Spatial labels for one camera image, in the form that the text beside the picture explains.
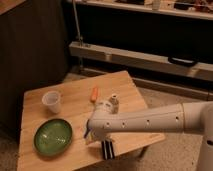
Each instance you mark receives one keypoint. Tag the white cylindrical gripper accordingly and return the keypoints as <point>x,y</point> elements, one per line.
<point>92,137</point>

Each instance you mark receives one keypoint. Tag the black white striped eraser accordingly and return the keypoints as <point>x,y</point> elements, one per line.
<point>107,150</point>

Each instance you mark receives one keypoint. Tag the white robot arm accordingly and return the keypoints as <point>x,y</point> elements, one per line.
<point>193,118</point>

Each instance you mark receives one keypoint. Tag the blue sponge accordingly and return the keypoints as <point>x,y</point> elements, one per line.
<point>87,130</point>

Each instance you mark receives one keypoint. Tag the small white bottle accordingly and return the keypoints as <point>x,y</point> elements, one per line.
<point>111,104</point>

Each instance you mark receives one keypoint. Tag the orange carrot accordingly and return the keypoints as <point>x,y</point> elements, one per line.
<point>94,94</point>

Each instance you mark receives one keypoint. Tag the green glass bowl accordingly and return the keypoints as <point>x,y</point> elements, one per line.
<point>53,137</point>

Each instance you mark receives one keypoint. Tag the wooden table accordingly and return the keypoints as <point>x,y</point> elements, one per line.
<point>76,108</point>

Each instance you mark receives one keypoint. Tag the long silver case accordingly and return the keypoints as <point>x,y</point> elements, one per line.
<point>140,60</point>

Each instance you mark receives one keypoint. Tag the metal stand pole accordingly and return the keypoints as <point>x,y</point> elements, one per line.
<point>80,38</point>

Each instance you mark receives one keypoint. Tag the upper wooden shelf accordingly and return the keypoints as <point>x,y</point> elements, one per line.
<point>141,8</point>

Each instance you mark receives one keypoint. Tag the black case handle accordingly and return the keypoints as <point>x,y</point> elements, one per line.
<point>180,62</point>

